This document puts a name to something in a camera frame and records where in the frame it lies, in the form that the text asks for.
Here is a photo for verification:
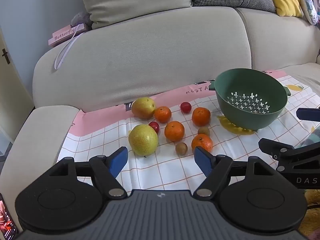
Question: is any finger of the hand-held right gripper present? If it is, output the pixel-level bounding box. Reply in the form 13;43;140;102
258;137;304;167
296;107;320;123

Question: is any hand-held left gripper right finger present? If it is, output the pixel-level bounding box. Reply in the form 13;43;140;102
194;146;274;197

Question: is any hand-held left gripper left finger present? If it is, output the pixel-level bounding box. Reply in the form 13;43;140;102
49;146;128;198

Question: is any orange mandarin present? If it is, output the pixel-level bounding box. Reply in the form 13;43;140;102
191;134;213;153
164;121;185;142
154;106;172;123
191;107;211;127

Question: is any yellow-green pear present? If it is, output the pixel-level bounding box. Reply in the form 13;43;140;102
131;97;157;120
128;124;159;157

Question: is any green plastic colander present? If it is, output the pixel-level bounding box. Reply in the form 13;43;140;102
209;68;292;132

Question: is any grey plaid cloth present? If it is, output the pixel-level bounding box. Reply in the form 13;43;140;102
299;127;320;148

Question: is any pink checked printed cloth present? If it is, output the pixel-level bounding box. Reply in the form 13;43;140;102
57;70;320;193

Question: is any yellow fuzzy rug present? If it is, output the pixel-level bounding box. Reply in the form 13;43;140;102
297;189;320;233

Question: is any floral patterned cushion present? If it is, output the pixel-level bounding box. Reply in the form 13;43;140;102
297;0;319;25

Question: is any beige sofa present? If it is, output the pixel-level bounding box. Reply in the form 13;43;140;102
0;5;320;205

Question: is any smartphone with lit screen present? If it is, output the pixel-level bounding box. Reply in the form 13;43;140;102
0;192;19;240

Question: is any cream door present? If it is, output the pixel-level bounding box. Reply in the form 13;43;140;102
0;27;34;155

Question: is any pink gift box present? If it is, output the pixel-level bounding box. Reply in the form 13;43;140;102
48;24;85;47

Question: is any grey plush toy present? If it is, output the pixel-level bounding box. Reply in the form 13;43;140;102
71;11;93;32

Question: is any beige cushion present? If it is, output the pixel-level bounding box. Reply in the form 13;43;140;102
76;0;192;29

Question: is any white ribbon strap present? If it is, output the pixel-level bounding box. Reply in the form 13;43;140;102
54;31;83;70

